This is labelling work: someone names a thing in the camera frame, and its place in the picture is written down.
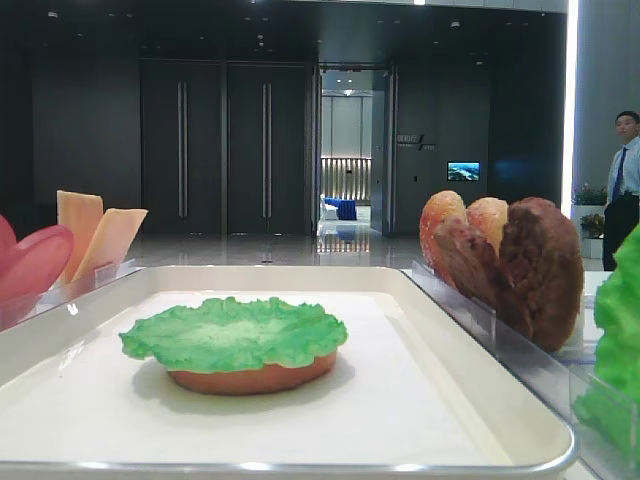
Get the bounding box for red tomato slice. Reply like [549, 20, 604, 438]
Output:
[1, 225, 74, 303]
[0, 216, 19, 276]

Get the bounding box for green lettuce leaf on bun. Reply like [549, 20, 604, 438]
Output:
[119, 297, 348, 374]

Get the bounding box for brown meat patty small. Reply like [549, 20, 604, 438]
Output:
[434, 216, 498, 308]

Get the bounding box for orange cheese slice front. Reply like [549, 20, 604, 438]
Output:
[73, 208, 148, 281]

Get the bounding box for orange cheese slice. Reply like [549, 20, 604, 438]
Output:
[56, 190, 104, 285]
[73, 208, 148, 281]

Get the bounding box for dark brown meat patty large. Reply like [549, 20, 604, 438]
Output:
[499, 197, 584, 352]

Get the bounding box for orange cheese slice rear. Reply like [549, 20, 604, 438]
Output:
[56, 190, 104, 285]

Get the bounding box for green lettuce leaf in holder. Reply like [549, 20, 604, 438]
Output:
[575, 229, 639, 464]

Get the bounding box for blue draped table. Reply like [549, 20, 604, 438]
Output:
[324, 197, 357, 221]

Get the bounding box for sesame bun top left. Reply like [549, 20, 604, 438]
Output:
[419, 190, 468, 282]

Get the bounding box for sesame bun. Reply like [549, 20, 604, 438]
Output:
[466, 197, 508, 253]
[419, 190, 468, 282]

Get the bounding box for dark double door right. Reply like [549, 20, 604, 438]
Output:
[227, 64, 306, 234]

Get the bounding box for dark double door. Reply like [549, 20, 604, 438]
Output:
[227, 64, 306, 234]
[141, 61, 221, 234]

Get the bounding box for brown bun bottom slice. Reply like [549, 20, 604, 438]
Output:
[168, 351, 337, 396]

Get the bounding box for sesame bun top right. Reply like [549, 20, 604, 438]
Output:
[466, 197, 508, 253]

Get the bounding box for dark double door left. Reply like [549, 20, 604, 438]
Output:
[141, 61, 221, 234]

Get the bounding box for white rectangular tray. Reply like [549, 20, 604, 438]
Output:
[1, 266, 577, 479]

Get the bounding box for clear acrylic left food holder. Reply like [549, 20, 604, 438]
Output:
[1, 259, 140, 331]

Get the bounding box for clear acrylic food holder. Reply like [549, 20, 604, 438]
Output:
[404, 262, 639, 479]
[1, 259, 140, 331]

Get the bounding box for potted flower plants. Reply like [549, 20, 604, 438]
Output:
[571, 183, 607, 239]

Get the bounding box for clear acrylic right food holder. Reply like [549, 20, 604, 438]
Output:
[404, 262, 639, 479]

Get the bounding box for man in shirt and tie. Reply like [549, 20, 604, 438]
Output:
[602, 111, 639, 271]

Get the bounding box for wall mounted screen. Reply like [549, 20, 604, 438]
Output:
[447, 162, 480, 182]

